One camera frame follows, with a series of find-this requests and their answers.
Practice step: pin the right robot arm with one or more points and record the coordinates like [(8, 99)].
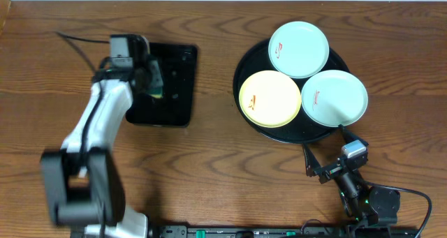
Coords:
[(371, 206)]

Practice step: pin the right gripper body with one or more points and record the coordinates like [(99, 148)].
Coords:
[(331, 171)]

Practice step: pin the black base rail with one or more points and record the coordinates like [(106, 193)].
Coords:
[(312, 231)]

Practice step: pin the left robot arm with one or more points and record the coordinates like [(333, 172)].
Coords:
[(82, 185)]

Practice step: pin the round black tray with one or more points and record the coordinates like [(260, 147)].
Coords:
[(301, 129)]

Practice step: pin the yellow plate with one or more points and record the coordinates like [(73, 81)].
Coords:
[(269, 99)]

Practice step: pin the green yellow sponge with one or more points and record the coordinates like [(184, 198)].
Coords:
[(156, 82)]

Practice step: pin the light green plate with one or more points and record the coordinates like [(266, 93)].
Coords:
[(298, 49), (334, 97)]

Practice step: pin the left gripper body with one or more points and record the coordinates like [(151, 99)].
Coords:
[(154, 77)]

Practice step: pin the black rectangular tray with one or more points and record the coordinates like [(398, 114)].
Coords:
[(171, 104)]

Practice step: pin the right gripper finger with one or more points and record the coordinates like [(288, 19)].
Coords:
[(312, 166), (350, 137)]

